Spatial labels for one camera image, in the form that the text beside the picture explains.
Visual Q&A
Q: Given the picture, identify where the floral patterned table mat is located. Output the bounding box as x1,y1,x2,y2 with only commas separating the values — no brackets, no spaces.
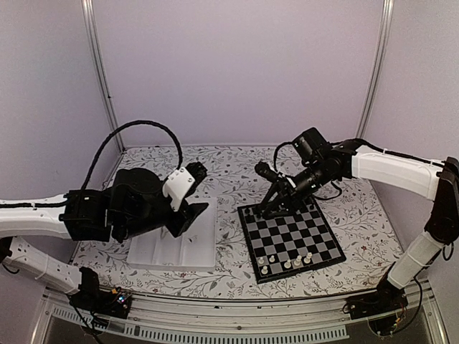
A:
72,146,402,299

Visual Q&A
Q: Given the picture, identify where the aluminium front rail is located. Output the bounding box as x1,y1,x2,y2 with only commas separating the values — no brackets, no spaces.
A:
31,279,452,343

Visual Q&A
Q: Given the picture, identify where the black white chessboard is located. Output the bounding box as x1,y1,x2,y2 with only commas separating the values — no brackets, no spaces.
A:
237,199,346,284

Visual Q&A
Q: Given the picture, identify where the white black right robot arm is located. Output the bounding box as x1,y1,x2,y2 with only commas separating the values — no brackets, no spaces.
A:
255,128,458,312

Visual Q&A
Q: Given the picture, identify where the aluminium frame post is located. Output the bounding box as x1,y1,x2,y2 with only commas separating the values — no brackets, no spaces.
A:
80,0,126,153
356,0,394,138

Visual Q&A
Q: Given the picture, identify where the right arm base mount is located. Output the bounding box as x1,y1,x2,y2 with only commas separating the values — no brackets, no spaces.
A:
341,281,408,337

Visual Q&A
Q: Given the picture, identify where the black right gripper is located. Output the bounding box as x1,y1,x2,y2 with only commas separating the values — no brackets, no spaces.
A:
260,159,333,219

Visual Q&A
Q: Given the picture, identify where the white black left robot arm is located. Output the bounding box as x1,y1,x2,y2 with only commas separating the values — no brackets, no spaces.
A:
1,163,208,311

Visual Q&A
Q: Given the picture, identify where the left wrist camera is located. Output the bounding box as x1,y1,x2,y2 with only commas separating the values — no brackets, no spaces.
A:
162,161,207,212

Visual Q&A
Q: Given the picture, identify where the left aluminium frame post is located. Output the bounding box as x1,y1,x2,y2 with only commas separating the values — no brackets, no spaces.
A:
80,0,126,153

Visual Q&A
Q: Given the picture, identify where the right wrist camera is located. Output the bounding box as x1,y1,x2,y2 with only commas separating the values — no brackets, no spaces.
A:
255,161,295,187

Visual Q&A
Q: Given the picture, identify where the white plastic tray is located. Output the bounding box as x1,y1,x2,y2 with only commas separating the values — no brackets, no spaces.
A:
126,197,217,272

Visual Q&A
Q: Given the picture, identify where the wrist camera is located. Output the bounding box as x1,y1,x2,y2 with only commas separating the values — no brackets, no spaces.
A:
255,161,295,187
162,161,207,212

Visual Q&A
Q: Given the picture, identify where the right aluminium frame post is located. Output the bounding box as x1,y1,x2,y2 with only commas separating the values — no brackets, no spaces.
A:
356,0,394,138

